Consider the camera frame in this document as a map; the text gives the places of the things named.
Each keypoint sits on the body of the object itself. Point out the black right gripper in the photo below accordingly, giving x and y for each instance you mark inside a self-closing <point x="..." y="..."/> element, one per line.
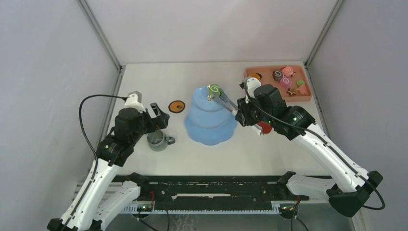
<point x="242" y="116"/>

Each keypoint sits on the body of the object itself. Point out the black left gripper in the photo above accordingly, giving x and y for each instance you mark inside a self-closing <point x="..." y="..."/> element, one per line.
<point x="156" y="124"/>

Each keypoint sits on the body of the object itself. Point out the orange round jelly cake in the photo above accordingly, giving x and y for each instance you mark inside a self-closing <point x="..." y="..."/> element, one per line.
<point x="254" y="76"/>

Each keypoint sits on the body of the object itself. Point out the blue three-tier cake stand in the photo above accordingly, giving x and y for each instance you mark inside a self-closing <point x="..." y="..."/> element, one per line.
<point x="208" y="122"/>

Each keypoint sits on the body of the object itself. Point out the green swirl roll cake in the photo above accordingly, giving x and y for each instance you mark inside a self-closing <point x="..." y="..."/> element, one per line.
<point x="214" y="90"/>

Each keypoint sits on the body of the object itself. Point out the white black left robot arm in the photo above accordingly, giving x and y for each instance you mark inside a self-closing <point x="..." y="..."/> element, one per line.
<point x="87" y="213"/>

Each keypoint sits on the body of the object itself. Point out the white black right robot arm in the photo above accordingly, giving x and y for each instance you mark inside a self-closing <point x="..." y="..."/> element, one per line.
<point x="350" y="188"/>

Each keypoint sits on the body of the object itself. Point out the red round coaster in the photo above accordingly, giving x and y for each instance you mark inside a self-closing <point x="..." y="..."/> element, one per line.
<point x="266" y="128"/>

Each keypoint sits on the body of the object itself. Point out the dark green glazed mug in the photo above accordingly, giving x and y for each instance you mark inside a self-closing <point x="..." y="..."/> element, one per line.
<point x="158" y="141"/>

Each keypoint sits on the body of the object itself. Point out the orange round coaster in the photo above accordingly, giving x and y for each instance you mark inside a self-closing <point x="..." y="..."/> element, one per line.
<point x="176" y="106"/>

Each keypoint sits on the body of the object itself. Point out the brown star cookie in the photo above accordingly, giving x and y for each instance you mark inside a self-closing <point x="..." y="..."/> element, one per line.
<point x="291" y="92"/>

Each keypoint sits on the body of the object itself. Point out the magenta swirl roll cake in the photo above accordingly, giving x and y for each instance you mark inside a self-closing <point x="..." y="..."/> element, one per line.
<point x="285" y="82"/>

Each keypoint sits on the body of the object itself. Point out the brown swirl roll cake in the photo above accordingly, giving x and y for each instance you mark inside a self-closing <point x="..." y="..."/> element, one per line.
<point x="277" y="75"/>

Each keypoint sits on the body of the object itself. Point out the pink rectangular tray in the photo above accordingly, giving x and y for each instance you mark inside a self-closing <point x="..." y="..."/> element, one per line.
<point x="267" y="78"/>

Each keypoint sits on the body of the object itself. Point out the pink cake slice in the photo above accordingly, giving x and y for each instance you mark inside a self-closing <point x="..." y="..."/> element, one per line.
<point x="303" y="90"/>

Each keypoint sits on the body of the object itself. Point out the green macaron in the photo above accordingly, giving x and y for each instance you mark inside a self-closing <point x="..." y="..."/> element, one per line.
<point x="300" y="82"/>

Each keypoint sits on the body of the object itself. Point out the light pink swirl roll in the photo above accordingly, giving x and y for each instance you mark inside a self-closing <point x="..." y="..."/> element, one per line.
<point x="288" y="71"/>

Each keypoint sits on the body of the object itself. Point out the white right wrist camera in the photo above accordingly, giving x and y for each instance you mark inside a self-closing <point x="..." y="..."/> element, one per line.
<point x="249" y="84"/>

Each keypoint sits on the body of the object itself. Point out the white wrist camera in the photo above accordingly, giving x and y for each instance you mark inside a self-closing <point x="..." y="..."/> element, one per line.
<point x="249" y="84"/>
<point x="134" y="101"/>

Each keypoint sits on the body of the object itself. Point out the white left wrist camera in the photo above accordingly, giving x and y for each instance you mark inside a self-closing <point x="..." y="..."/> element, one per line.
<point x="134" y="101"/>

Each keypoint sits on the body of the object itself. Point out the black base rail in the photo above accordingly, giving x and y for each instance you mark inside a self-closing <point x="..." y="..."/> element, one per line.
<point x="215" y="193"/>

